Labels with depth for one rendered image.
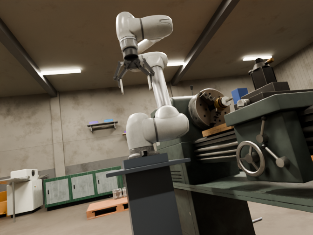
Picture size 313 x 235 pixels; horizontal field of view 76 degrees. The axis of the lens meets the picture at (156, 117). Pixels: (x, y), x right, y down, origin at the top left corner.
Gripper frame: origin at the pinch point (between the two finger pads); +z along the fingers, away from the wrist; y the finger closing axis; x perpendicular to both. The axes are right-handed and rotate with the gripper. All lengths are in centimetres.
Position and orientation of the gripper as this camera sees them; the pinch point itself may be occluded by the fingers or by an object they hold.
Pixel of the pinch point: (136, 89)
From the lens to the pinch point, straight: 97.5
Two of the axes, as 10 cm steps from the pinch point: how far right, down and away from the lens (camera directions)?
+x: 0.8, -2.2, -9.7
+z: 1.8, 9.6, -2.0
